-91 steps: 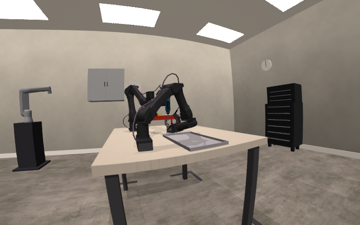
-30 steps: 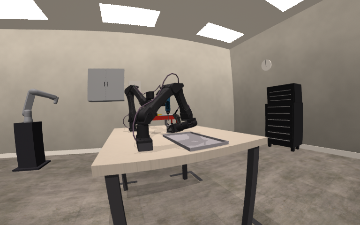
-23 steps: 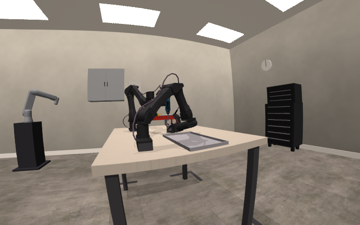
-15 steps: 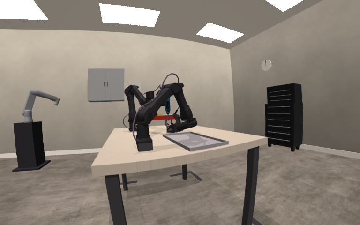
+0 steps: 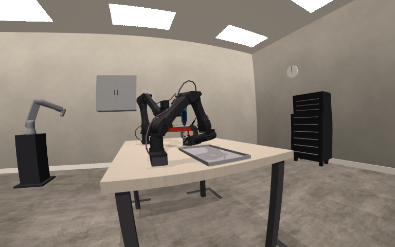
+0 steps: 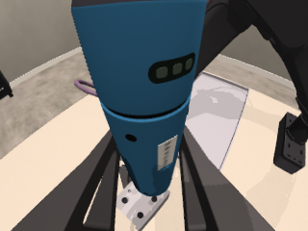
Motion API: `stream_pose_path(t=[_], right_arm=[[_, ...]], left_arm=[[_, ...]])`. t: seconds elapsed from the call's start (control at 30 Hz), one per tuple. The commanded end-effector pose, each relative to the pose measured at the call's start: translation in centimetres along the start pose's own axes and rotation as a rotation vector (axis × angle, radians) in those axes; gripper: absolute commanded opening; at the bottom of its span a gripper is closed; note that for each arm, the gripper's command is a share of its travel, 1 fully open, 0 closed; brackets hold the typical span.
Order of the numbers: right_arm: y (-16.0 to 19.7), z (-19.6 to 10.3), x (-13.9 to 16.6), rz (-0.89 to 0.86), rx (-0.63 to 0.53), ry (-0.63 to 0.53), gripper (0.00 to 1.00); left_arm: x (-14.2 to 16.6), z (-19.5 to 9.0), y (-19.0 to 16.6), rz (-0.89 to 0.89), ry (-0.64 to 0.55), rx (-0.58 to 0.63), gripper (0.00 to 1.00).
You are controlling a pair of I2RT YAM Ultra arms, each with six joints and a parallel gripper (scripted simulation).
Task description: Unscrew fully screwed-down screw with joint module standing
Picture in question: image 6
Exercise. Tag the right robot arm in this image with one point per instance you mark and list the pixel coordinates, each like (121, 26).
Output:
(287, 22)

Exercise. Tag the grey l-shaped bracket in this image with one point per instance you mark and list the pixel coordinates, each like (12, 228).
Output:
(138, 202)

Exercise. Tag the black screw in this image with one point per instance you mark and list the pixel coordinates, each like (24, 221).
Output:
(124, 200)
(154, 198)
(140, 215)

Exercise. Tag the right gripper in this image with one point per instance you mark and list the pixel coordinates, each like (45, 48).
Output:
(124, 176)

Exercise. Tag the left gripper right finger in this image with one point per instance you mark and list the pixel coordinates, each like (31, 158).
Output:
(223, 206)

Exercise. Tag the blue electric screwdriver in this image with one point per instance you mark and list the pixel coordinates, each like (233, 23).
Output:
(142, 57)

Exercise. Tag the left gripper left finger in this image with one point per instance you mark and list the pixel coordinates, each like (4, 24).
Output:
(65, 207)

